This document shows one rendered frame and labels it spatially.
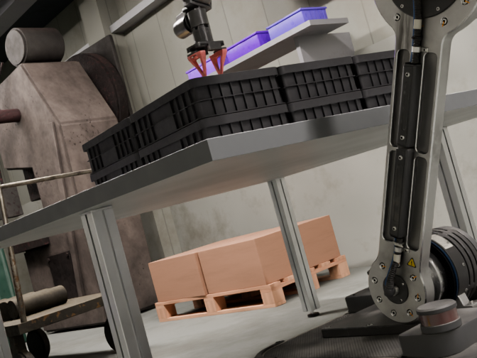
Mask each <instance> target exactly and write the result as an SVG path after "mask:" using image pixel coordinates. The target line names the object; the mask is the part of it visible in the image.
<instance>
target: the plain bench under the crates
mask: <svg viewBox="0 0 477 358"><path fill-rule="evenodd" d="M389 117H390V105H387V106H383V107H376V108H372V109H364V110H361V111H356V112H349V113H345V114H337V115H334V116H326V117H322V118H318V119H311V120H307V121H299V122H295V123H291V124H284V125H279V126H273V127H268V128H264V129H257V130H253V131H246V132H241V133H237V134H230V135H226V136H219V137H215V138H210V139H205V140H203V141H200V142H199V143H196V144H194V145H191V146H189V147H187V148H184V149H182V150H180V151H177V152H175V153H172V154H170V155H168V156H166V157H163V158H161V159H158V160H156V161H153V162H152V163H149V164H147V165H144V166H142V167H140V168H137V169H135V170H132V171H130V172H128V173H125V174H123V175H120V176H119V177H116V178H114V179H111V180H109V181H106V182H105V183H102V184H100V185H97V186H95V187H93V188H90V189H88V190H85V191H83V192H81V193H78V194H76V195H73V196H72V197H69V198H67V199H64V200H62V201H59V202H57V203H55V204H53V205H50V206H48V207H45V208H43V209H41V210H38V211H36V212H34V213H31V214H29V215H26V216H25V217H22V218H20V219H17V220H15V221H12V222H10V223H8V224H5V225H3V226H1V227H0V249H3V248H6V247H9V246H14V245H17V244H22V243H26V242H31V241H34V240H37V239H42V238H46V237H51V236H54V235H57V234H62V233H65V232H71V231H74V230H77V229H82V228H84V233H85V236H86V238H87V243H88V247H89V251H90V254H91V258H92V262H93V265H94V270H95V273H96V276H97V281H98V284H99V289H100V292H101V295H102V300H103V303H104V307H105V311H106V315H107V318H108V321H109V326H110V329H111V334H112V337H113V340H114V345H115V348H116V353H117V356H118V358H153V357H152V354H151V350H150V346H149V343H148V338H147V335H146V330H145V328H144V324H143V320H142V317H141V312H140V309H139V306H138V301H137V298H136V293H135V290H134V287H133V282H132V280H131V275H130V271H129V269H128V264H127V260H126V256H125V253H124V248H123V245H122V242H121V237H120V234H119V230H118V227H117V223H116V220H117V219H122V218H125V217H130V216H134V215H138V214H141V213H144V212H150V211H153V210H158V209H161V208H164V207H169V206H173V205H178V204H181V203H184V202H189V201H193V200H198V199H201V198H204V197H209V196H212V195H218V194H221V193H224V192H229V191H232V190H238V189H241V188H246V187H249V186H252V185H257V184H261V183H266V182H268V187H269V189H270V194H271V197H272V200H273V204H274V208H275V212H276V215H277V218H278V222H279V225H280V230H281V233H282V236H283V240H284V243H285V248H286V251H287V255H288V258H289V261H290V265H291V269H292V273H293V276H294V279H295V284H296V286H297V291H298V294H299V297H300V302H301V304H302V309H303V312H307V311H308V312H309V311H311V313H310V314H308V315H307V317H309V318H313V317H315V316H318V315H319V312H314V310H316V309H318V308H320V304H319V300H318V297H317V292H316V289H315V287H314V282H313V279H312V275H311V271H310V269H309V264H308V261H307V257H306V253H305V249H304V246H303V243H302V239H301V236H300V231H299V228H298V226H297V221H296V218H295V213H294V210H293V208H292V203H291V200H290V196H289V192H288V189H287V185H286V182H285V177H286V176H289V175H293V174H296V173H300V172H302V171H305V170H309V169H312V168H316V167H319V166H322V165H325V164H328V163H332V162H334V161H339V160H341V159H344V158H348V157H351V156H355V155H358V154H360V153H364V152H367V151H371V150H373V149H377V148H380V147H383V146H387V143H388V127H389ZM475 118H477V89H472V90H468V91H463V92H456V93H452V94H446V101H445V108H444V121H443V129H442V142H441V149H440V156H439V170H438V179H439V184H440V186H441V189H442V194H443V196H444V201H445V204H446V208H447V211H448V214H449V219H450V221H451V225H452V226H453V227H456V228H459V229H461V230H463V231H465V232H466V233H467V234H469V235H470V236H471V237H473V238H474V240H475V241H476V242H477V229H476V225H475V222H474V219H473V215H472V212H471V208H470V205H469V202H468V198H467V195H466V191H465V187H464V183H463V180H462V177H461V173H460V170H459V166H458V163H457V160H456V156H455V153H454V149H453V146H452V143H451V139H450V136H449V132H448V129H447V127H448V126H451V125H455V124H458V123H461V122H464V121H468V120H470V119H475ZM0 358H12V355H11V350H10V347H9V342H8V339H7V336H6V331H5V327H4V323H3V320H2V316H1V311H0Z"/></svg>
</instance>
